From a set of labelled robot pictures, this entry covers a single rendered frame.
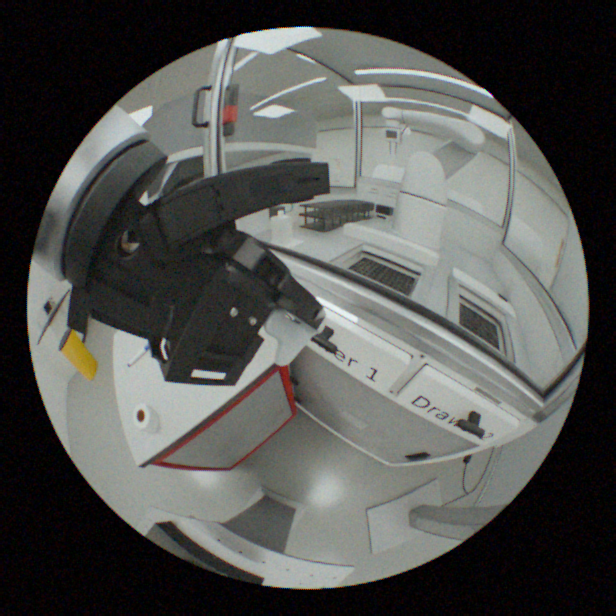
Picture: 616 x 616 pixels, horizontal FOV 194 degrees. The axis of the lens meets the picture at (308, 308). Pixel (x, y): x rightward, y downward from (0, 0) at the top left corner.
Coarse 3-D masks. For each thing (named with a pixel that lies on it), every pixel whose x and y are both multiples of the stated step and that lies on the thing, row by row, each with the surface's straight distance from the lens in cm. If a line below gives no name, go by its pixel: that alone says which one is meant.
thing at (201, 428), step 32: (128, 352) 77; (128, 384) 67; (160, 384) 56; (256, 384) 48; (288, 384) 63; (128, 416) 63; (160, 416) 52; (192, 416) 46; (224, 416) 52; (256, 416) 66; (288, 416) 98; (160, 448) 51; (192, 448) 60; (224, 448) 74; (256, 448) 103
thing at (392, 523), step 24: (432, 480) 141; (384, 504) 125; (408, 504) 133; (432, 504) 145; (504, 504) 97; (384, 528) 133; (408, 528) 142; (432, 528) 120; (456, 528) 104; (480, 528) 95
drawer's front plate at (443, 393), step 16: (432, 368) 29; (416, 384) 30; (432, 384) 29; (448, 384) 29; (400, 400) 36; (432, 400) 33; (448, 400) 32; (464, 400) 32; (480, 400) 34; (432, 416) 38; (464, 416) 36; (496, 416) 37; (512, 416) 42; (464, 432) 43; (496, 432) 44
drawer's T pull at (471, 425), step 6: (474, 414) 34; (480, 414) 36; (462, 420) 32; (468, 420) 34; (474, 420) 34; (462, 426) 32; (468, 426) 32; (474, 426) 33; (468, 432) 34; (474, 432) 34; (480, 432) 35
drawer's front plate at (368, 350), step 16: (336, 320) 29; (336, 336) 30; (352, 336) 28; (368, 336) 27; (320, 352) 37; (336, 352) 34; (352, 352) 31; (368, 352) 29; (384, 352) 27; (400, 352) 28; (352, 368) 34; (368, 368) 32; (384, 368) 30; (400, 368) 28; (384, 384) 33
